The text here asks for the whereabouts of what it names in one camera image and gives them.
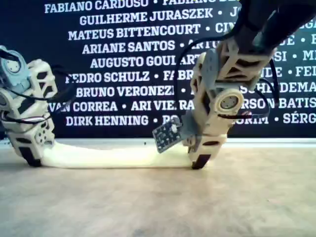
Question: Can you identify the left gripper moving beige finger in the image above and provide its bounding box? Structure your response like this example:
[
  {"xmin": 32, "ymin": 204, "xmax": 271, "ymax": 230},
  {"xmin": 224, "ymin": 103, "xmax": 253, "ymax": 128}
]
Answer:
[{"xmin": 34, "ymin": 128, "xmax": 55, "ymax": 158}]

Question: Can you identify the right gripper beige lattice body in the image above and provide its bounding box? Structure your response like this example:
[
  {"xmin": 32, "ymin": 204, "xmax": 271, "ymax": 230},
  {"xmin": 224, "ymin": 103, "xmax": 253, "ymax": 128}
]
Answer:
[{"xmin": 184, "ymin": 37, "xmax": 275, "ymax": 144}]

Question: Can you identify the right gripper moving beige finger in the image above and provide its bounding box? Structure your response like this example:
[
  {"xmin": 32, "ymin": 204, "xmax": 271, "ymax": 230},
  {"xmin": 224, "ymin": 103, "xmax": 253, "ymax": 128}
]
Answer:
[{"xmin": 192, "ymin": 88, "xmax": 245, "ymax": 170}]

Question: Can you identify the left gripper beige lattice body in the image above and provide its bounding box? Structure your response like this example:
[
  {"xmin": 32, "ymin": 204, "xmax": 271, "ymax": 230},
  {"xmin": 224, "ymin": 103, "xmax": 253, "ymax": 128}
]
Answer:
[{"xmin": 0, "ymin": 85, "xmax": 54, "ymax": 139}]

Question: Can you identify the right gripper fixed beige finger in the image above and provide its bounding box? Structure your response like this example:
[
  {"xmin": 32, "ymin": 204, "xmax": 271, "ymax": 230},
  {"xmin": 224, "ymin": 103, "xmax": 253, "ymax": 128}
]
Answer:
[{"xmin": 184, "ymin": 135, "xmax": 205, "ymax": 161}]

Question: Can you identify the left gripper fixed beige finger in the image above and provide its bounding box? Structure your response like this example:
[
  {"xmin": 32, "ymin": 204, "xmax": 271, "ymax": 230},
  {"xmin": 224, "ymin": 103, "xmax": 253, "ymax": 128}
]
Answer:
[{"xmin": 9, "ymin": 134, "xmax": 41, "ymax": 167}]

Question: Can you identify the cream white terry cloth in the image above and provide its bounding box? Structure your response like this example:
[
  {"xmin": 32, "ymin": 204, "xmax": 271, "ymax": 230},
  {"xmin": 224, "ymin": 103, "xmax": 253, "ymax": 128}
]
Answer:
[{"xmin": 40, "ymin": 139, "xmax": 198, "ymax": 170}]

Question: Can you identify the black banner with white names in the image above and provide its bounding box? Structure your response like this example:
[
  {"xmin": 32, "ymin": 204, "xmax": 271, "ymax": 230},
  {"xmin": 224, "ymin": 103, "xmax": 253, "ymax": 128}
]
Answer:
[{"xmin": 0, "ymin": 0, "xmax": 316, "ymax": 139}]

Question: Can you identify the red white wire bundle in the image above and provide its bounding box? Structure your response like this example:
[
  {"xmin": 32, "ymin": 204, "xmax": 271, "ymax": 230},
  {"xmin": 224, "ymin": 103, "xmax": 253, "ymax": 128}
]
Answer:
[{"xmin": 0, "ymin": 115, "xmax": 51, "ymax": 125}]

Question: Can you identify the long black cable loop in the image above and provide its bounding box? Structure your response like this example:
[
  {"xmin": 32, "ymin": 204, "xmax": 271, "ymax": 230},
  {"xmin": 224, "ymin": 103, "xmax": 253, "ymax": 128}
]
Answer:
[{"xmin": 174, "ymin": 33, "xmax": 239, "ymax": 119}]

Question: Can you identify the short black cable loop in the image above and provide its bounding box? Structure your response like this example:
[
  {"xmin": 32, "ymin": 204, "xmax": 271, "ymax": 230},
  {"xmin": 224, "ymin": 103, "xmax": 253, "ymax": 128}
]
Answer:
[{"xmin": 255, "ymin": 49, "xmax": 281, "ymax": 117}]

